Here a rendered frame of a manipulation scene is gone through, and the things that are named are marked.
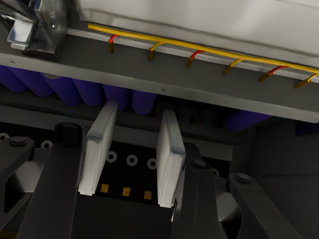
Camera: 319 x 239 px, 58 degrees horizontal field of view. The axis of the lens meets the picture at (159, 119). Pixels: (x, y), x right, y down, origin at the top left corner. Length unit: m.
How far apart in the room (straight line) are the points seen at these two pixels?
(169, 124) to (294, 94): 0.07
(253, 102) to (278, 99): 0.01
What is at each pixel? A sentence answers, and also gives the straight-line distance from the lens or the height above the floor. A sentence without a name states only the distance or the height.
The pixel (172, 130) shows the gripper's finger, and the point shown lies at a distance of 0.15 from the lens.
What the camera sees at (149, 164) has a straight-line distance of 0.28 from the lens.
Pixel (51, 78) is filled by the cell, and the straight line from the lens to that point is 0.20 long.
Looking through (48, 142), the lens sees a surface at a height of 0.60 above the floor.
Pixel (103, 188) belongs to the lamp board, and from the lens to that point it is 0.28.
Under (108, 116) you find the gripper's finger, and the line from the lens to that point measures 0.16.
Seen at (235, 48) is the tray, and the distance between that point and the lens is 0.16.
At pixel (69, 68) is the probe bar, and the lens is 0.16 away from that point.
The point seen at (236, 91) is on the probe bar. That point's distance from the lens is 0.16.
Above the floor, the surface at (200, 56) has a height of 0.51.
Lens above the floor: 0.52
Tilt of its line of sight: 7 degrees up
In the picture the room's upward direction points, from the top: 169 degrees counter-clockwise
